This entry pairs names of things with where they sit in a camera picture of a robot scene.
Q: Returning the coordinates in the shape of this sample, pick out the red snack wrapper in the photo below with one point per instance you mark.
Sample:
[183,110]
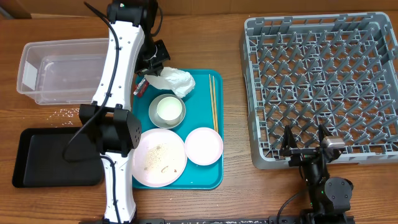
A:
[141,87]

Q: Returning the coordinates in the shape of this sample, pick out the scattered rice grains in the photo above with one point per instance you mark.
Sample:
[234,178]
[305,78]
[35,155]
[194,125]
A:
[64,117]

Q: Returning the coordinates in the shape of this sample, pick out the black plastic tray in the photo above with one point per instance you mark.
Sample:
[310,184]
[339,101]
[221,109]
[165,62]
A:
[39,161]

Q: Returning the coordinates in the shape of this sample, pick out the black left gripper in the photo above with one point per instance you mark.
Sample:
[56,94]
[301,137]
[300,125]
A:
[143,68]

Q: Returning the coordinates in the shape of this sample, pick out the grey dishwasher rack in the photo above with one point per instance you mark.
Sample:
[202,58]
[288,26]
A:
[336,70]

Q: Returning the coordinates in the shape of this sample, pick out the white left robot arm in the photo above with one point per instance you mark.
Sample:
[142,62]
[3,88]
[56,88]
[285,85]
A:
[108,120]

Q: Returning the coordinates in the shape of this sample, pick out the left wooden chopstick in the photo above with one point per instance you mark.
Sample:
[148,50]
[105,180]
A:
[212,104]

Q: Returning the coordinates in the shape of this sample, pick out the right wooden chopstick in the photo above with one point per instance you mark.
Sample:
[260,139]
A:
[215,105]

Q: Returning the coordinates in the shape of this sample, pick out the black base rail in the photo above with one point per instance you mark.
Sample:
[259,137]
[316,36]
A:
[269,220]

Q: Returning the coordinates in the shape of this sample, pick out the small pink plate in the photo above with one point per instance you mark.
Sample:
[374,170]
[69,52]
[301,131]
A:
[203,146]

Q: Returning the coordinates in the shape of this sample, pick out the white cup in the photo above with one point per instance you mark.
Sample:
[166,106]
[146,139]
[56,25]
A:
[169,110]

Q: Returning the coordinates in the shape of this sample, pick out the teal serving tray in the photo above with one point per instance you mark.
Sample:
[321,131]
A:
[199,115]

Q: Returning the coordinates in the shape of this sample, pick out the large pink plate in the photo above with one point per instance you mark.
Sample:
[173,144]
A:
[159,159]

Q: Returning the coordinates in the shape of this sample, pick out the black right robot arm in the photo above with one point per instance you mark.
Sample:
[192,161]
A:
[329,196]

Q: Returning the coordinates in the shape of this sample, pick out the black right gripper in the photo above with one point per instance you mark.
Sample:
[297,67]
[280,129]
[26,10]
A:
[300,157]

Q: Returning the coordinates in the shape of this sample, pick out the wooden chopstick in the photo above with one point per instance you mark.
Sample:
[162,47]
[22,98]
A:
[215,105]
[212,104]

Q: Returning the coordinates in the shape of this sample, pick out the white napkin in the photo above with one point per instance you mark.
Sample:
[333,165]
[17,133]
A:
[178,81]

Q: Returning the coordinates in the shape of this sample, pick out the clear plastic bin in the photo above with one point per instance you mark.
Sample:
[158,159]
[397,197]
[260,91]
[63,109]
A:
[62,72]

